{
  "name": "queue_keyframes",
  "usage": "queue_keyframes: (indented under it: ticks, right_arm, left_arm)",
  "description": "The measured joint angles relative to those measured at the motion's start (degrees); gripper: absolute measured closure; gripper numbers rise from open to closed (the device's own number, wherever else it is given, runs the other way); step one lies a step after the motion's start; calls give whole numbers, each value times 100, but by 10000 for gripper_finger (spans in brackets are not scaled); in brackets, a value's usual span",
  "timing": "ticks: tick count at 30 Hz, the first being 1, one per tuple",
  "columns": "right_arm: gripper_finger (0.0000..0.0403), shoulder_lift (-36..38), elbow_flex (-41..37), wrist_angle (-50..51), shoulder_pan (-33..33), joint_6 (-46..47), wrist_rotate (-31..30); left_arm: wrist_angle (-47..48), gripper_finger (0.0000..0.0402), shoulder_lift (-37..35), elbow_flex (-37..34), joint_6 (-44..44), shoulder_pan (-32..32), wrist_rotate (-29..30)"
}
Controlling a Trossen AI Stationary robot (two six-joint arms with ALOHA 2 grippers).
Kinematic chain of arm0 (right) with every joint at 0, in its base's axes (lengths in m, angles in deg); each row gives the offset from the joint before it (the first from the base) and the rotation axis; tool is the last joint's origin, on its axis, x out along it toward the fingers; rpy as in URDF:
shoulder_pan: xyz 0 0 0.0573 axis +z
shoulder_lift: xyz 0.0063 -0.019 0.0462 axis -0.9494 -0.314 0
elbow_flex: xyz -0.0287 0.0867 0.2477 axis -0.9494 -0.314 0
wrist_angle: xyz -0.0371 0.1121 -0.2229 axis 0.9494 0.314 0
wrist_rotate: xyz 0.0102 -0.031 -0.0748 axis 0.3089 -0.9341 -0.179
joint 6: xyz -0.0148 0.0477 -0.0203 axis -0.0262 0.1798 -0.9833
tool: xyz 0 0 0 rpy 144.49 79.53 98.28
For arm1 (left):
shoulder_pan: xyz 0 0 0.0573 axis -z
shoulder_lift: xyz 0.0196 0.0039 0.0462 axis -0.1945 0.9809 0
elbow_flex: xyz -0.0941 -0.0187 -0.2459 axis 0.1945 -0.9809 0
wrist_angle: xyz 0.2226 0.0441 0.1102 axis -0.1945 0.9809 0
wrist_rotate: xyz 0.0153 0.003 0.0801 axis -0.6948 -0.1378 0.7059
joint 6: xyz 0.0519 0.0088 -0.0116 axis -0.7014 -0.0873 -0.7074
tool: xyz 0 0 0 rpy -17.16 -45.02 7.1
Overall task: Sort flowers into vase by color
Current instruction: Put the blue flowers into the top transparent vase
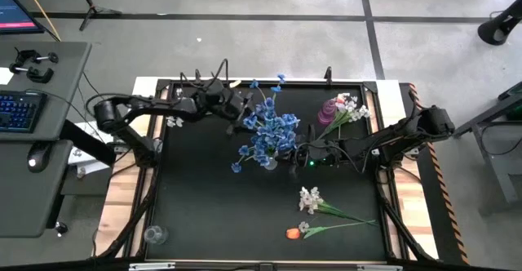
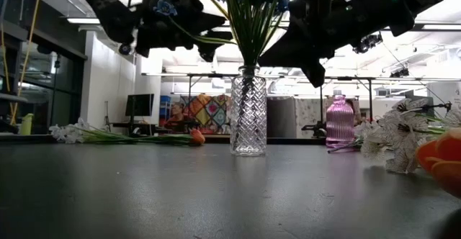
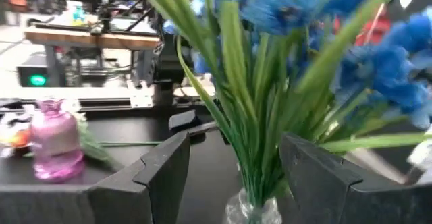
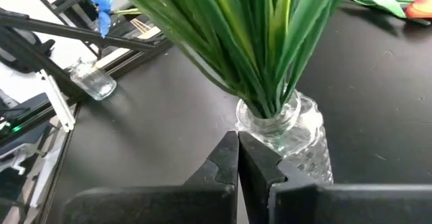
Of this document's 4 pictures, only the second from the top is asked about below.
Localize person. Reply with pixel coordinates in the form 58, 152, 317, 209
164, 102, 189, 132

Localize yellow-green bottle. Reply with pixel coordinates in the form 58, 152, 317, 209
19, 112, 35, 136

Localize blue storage bins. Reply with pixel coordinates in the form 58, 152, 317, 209
159, 94, 172, 127

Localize blue artificial flower bunch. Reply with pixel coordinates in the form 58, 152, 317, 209
208, 0, 274, 69
153, 0, 241, 46
248, 0, 292, 69

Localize gray partition panel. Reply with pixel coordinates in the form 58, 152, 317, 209
267, 96, 297, 139

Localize black ceiling spotlight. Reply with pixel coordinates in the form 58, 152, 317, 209
388, 67, 410, 78
352, 32, 384, 55

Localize pink ribbed glass vase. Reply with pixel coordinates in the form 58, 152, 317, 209
325, 94, 357, 149

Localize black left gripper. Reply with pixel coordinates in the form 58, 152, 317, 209
135, 0, 234, 63

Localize yellow cable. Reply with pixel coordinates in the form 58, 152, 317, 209
0, 0, 43, 127

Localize black background monitor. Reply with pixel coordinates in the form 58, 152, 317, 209
125, 94, 155, 117

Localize ceiling light strip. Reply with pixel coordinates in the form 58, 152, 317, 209
66, 17, 102, 25
419, 22, 461, 31

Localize clear diamond-cut glass vase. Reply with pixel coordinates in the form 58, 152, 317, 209
229, 65, 268, 157

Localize white floral cloth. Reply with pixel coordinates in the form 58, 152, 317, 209
295, 97, 327, 139

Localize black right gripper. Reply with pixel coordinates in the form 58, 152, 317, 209
257, 0, 415, 89

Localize colourful patchwork quilt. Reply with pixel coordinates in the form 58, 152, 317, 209
179, 94, 231, 135

